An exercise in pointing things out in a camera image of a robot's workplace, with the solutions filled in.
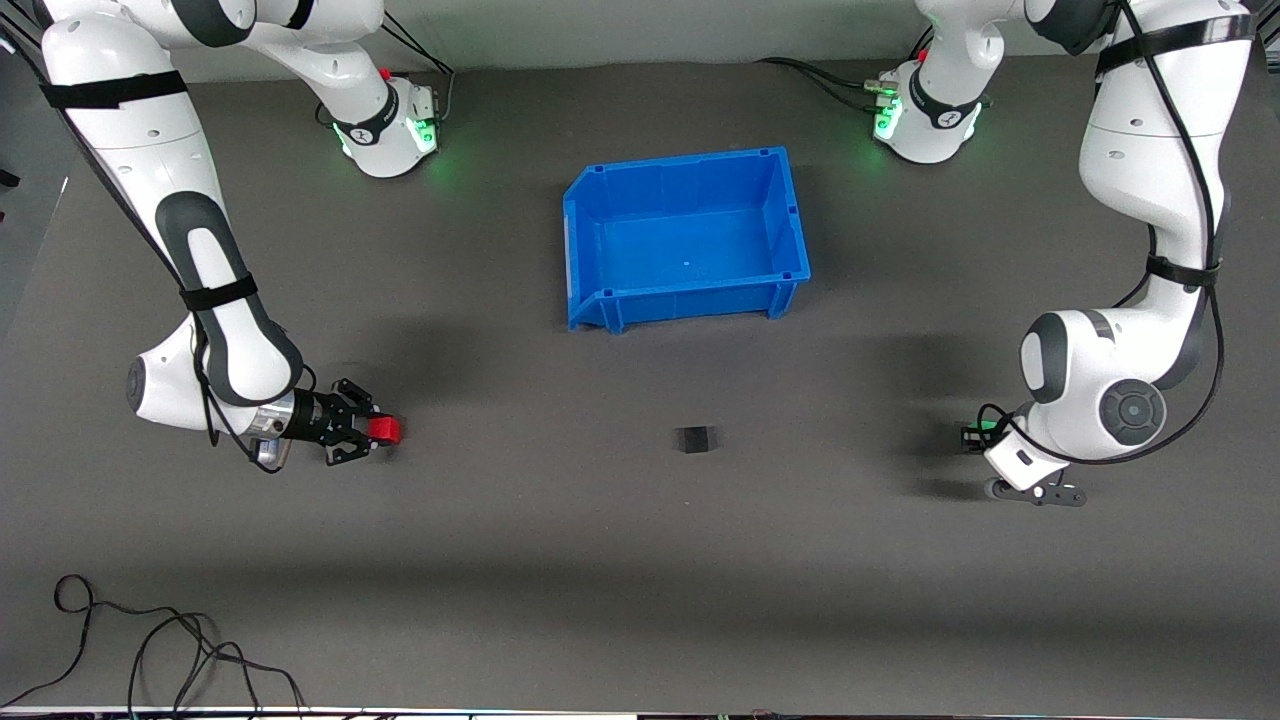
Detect dark grey table mat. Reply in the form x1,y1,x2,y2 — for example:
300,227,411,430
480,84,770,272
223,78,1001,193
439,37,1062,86
0,35,1280,713

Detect blue plastic storage bin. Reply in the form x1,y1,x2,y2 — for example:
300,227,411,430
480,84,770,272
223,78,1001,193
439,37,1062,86
562,146,812,335

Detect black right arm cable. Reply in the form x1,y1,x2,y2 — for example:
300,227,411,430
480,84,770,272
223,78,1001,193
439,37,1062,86
0,20,287,477

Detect thin black loose cable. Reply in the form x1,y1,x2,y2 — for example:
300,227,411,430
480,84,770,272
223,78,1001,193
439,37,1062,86
0,573,307,714

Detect black arm base cable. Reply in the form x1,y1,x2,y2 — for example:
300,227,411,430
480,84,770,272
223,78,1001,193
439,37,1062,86
378,12,457,127
756,56,893,109

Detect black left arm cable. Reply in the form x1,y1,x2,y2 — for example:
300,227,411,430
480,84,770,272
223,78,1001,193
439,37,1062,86
974,0,1230,470

